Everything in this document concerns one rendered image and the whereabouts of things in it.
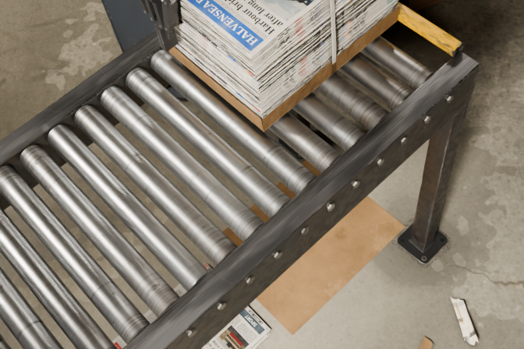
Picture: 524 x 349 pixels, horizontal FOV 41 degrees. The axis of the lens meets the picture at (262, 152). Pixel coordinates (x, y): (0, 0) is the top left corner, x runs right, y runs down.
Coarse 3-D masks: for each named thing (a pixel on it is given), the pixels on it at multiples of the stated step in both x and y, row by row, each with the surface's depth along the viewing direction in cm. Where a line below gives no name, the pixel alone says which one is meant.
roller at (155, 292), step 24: (48, 168) 133; (48, 192) 132; (72, 192) 130; (72, 216) 128; (96, 216) 127; (96, 240) 125; (120, 240) 124; (120, 264) 122; (144, 264) 121; (144, 288) 119; (168, 288) 119
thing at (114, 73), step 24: (144, 48) 147; (96, 72) 144; (120, 72) 144; (72, 96) 142; (96, 96) 142; (48, 120) 139; (72, 120) 141; (0, 144) 137; (24, 144) 137; (48, 144) 140; (24, 168) 140
